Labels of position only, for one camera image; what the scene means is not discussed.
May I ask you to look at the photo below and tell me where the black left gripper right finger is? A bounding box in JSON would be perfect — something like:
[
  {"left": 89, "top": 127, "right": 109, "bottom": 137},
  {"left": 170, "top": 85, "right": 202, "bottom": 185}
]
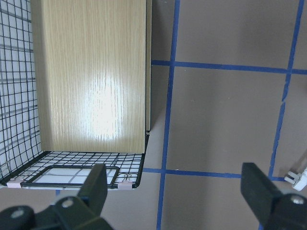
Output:
[{"left": 241, "top": 162, "right": 307, "bottom": 230}]

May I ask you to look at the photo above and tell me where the wire basket with wooden shelf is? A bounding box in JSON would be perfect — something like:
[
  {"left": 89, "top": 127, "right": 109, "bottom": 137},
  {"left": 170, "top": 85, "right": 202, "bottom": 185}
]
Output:
[{"left": 0, "top": 0, "right": 153, "bottom": 190}]

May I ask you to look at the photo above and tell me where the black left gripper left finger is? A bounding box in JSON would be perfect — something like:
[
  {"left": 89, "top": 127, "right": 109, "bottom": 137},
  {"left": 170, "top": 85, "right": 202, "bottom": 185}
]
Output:
[{"left": 0, "top": 164, "right": 113, "bottom": 230}]

